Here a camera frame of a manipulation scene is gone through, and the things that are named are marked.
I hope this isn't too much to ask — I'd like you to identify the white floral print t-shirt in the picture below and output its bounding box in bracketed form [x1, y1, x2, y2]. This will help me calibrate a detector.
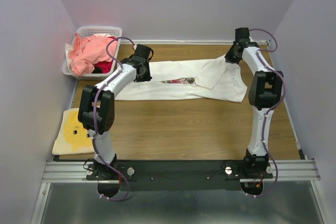
[116, 56, 247, 103]

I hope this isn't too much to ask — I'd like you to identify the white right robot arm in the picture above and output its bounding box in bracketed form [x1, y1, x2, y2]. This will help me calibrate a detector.
[225, 27, 286, 179]

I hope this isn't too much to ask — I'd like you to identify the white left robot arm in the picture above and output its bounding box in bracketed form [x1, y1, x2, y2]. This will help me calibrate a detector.
[78, 44, 154, 179]

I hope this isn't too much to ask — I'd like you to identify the white plastic laundry basket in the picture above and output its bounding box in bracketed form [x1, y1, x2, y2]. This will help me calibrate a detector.
[62, 26, 122, 80]

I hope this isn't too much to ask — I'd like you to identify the red garment in basket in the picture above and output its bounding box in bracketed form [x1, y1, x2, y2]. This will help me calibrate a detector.
[92, 36, 115, 74]

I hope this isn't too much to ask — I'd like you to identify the pink t-shirt in basket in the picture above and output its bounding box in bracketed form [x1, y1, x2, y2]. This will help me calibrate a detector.
[65, 33, 118, 76]

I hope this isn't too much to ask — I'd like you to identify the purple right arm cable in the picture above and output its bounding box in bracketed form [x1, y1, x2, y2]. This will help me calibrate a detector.
[244, 28, 287, 200]

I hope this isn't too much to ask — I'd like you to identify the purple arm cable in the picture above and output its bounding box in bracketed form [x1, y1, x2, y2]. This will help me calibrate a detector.
[244, 28, 287, 200]
[90, 36, 137, 202]

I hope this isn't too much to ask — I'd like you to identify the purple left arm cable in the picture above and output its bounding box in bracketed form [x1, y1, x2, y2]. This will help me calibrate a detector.
[90, 36, 137, 202]

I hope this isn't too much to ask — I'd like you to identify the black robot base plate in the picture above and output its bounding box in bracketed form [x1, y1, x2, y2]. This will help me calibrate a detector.
[86, 159, 273, 192]

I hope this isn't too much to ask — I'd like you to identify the aluminium front rail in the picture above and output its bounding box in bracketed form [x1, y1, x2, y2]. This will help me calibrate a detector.
[42, 159, 321, 183]

